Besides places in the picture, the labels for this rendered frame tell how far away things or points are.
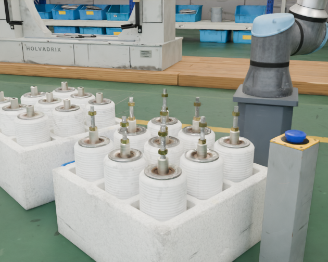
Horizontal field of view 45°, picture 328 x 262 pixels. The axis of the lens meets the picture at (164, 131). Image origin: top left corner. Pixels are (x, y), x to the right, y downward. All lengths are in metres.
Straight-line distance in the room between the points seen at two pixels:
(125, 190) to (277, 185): 0.31
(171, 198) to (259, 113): 0.53
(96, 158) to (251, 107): 0.51
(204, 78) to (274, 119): 1.50
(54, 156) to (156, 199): 0.50
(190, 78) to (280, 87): 1.52
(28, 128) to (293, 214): 0.74
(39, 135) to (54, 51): 2.02
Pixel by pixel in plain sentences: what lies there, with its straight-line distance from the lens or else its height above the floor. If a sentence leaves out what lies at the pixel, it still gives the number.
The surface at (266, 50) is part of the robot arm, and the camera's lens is 1.19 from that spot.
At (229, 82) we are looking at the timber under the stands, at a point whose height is 0.05.
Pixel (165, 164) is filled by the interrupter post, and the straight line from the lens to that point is 0.76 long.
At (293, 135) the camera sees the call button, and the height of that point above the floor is 0.33.
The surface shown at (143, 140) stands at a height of 0.24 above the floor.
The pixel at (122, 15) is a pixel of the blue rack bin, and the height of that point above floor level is 0.32.
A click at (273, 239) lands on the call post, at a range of 0.88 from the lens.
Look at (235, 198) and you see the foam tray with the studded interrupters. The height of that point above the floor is 0.17.
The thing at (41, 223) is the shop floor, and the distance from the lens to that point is 1.14.
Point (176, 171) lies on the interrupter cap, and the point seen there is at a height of 0.25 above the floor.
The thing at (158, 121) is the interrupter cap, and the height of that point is 0.25.
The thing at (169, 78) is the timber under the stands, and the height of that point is 0.05.
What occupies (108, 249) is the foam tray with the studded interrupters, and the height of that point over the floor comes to 0.06.
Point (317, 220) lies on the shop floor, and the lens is 1.18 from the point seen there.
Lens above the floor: 0.58
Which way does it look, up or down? 19 degrees down
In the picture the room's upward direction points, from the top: straight up
